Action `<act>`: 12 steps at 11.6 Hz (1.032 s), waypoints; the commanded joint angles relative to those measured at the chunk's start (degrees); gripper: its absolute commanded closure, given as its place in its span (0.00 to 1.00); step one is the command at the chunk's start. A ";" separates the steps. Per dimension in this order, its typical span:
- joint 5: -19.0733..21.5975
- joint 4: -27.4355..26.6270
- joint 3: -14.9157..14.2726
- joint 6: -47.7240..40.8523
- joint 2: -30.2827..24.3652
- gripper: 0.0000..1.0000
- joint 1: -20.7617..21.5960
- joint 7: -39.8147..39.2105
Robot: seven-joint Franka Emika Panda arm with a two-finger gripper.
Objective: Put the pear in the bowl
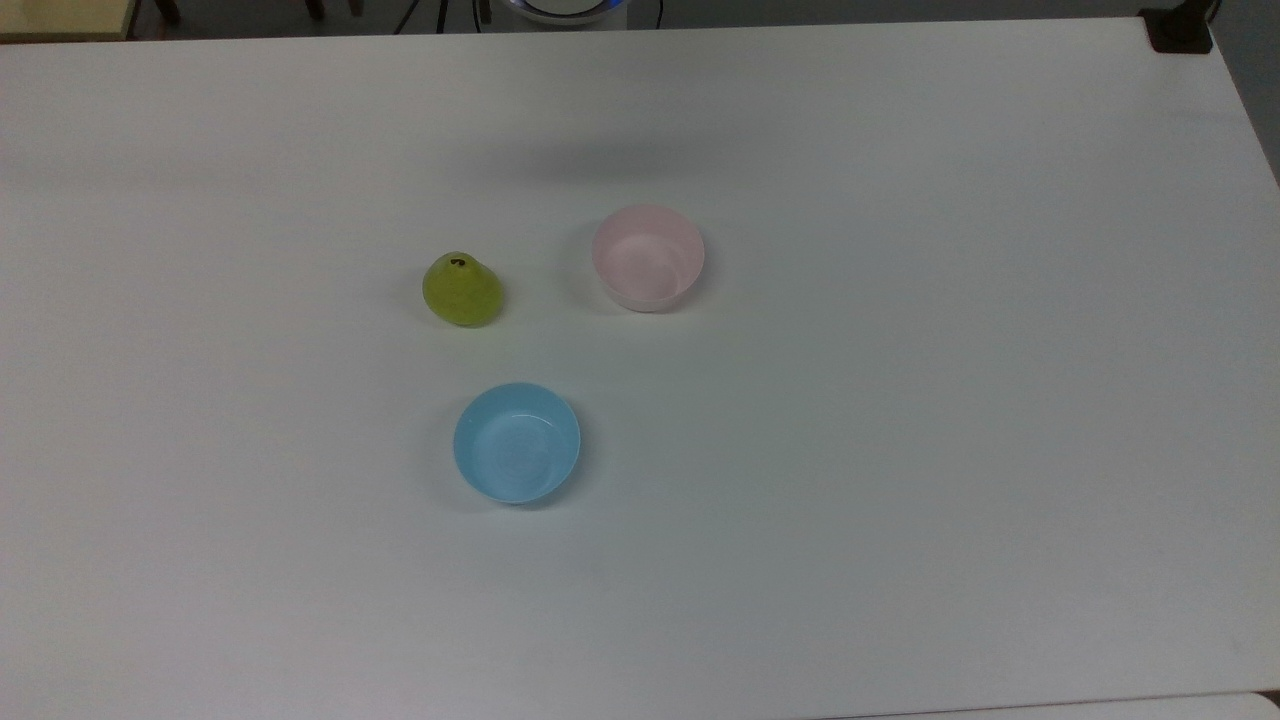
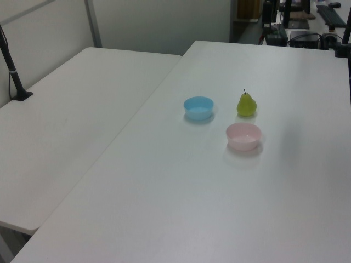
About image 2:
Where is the black computer keyboard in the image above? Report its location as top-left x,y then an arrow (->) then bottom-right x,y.
316,4 -> 347,27

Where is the black camera pole with clamp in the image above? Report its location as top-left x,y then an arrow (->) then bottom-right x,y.
0,24 -> 34,101

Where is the black clamp mount with pole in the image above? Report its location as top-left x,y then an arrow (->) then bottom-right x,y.
333,15 -> 351,59

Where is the green pear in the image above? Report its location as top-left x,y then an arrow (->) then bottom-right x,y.
236,89 -> 258,118

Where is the wooden cabinet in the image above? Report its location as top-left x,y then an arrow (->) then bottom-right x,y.
236,0 -> 262,20

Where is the blue plastic bowl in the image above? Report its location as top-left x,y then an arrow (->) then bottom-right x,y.
183,96 -> 214,121

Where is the black device with orange cap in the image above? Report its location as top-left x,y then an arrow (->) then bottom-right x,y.
321,25 -> 338,50

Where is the dark box with cables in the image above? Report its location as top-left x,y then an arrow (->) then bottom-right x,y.
263,26 -> 288,46

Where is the grey metal partition post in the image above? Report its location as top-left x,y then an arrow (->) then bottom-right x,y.
84,0 -> 103,49

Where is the black upright device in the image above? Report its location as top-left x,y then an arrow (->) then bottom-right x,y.
261,0 -> 278,28

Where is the white side table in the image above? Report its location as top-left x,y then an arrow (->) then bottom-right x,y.
0,47 -> 182,231

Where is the pink plastic bowl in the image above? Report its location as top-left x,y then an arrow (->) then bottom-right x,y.
225,122 -> 262,152

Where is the black monitor stand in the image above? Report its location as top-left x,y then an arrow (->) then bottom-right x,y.
282,0 -> 311,30

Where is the brown desk mat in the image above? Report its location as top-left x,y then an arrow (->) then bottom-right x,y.
290,10 -> 316,20

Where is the black electronics box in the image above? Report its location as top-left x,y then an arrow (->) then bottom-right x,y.
288,30 -> 322,50

